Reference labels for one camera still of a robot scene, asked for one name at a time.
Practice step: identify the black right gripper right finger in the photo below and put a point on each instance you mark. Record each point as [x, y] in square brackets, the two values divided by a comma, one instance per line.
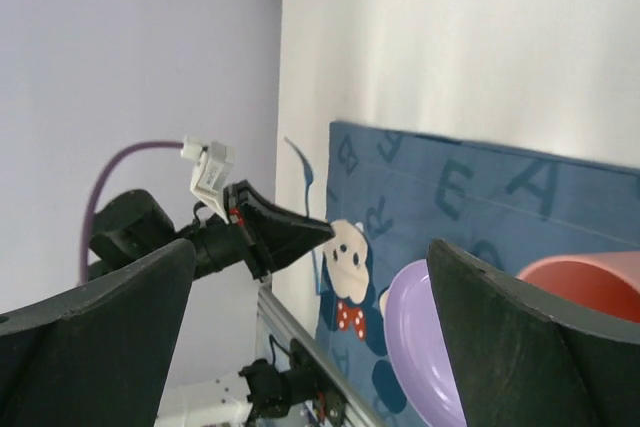
[524, 357]

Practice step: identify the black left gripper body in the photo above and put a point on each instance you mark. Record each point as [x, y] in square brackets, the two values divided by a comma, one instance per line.
[221, 244]

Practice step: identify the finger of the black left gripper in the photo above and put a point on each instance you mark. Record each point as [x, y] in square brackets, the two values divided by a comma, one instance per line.
[284, 256]
[279, 228]

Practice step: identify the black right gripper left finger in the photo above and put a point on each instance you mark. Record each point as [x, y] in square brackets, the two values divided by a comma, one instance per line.
[98, 354]

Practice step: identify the purple plastic plate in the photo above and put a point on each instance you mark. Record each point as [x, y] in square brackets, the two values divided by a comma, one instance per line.
[416, 347]

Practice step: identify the coral plastic cup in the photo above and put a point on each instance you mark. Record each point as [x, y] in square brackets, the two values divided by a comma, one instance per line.
[604, 282]

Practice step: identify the blue bear print placemat cloth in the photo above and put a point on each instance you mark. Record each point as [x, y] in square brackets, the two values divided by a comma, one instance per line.
[389, 194]

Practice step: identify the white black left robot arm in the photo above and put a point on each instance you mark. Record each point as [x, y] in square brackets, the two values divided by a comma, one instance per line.
[130, 227]

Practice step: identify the aluminium mounting rail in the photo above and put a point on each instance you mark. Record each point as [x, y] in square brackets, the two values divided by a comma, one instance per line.
[274, 319]

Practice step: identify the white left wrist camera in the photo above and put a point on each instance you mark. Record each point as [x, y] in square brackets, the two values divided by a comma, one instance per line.
[212, 164]

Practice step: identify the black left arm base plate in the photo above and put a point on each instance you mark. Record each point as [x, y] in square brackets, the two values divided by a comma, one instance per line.
[273, 393]

